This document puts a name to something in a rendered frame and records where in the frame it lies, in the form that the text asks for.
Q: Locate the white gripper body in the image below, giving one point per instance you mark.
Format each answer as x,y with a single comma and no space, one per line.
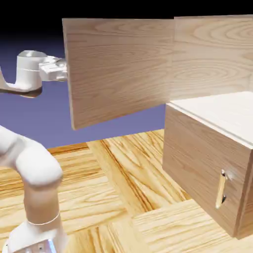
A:
53,72

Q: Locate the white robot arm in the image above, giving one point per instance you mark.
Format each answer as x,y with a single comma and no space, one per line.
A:
37,168

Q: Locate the light wood cabinet door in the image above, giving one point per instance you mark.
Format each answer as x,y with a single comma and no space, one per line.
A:
118,69

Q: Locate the light wood cabinet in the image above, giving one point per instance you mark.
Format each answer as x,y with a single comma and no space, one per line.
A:
213,59

